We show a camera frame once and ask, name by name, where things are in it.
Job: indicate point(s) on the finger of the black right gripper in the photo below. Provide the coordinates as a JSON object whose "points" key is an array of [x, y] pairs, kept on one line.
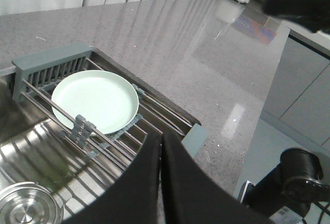
{"points": [[310, 14]]}

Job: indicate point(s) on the grey roll-up drying rack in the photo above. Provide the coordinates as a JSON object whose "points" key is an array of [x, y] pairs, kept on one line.
{"points": [[84, 118]]}

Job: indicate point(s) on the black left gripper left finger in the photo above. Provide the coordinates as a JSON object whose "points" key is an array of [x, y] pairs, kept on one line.
{"points": [[133, 196]]}

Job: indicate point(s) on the grey lower cabinet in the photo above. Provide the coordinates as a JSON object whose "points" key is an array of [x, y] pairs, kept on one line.
{"points": [[298, 101]]}

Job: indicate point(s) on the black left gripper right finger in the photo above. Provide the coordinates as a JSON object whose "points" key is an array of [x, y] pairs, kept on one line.
{"points": [[190, 196]]}

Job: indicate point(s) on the mint green round plate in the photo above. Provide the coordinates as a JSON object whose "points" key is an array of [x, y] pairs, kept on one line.
{"points": [[103, 98]]}

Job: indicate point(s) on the round steel sink drain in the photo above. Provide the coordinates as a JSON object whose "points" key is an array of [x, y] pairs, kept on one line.
{"points": [[28, 202]]}

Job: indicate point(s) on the stainless steel sink basin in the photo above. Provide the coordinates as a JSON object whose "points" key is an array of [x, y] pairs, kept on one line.
{"points": [[35, 147]]}

